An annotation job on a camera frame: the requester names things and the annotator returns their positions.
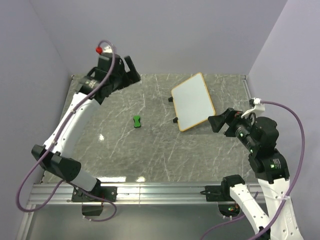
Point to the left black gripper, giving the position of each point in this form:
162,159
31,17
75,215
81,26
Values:
132,77

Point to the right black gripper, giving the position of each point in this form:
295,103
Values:
234,116

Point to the orange framed whiteboard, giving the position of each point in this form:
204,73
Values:
192,102

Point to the green whiteboard eraser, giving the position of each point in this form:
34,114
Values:
137,121

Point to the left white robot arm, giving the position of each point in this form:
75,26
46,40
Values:
57,150

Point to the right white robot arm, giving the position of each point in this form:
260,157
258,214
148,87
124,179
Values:
259,135

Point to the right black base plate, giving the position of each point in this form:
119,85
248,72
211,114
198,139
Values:
215,193

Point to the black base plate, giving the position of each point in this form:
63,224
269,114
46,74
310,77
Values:
104,192
215,193

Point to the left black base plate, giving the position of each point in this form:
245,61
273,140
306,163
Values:
104,192

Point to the aluminium mounting rail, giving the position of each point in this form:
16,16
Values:
140,193

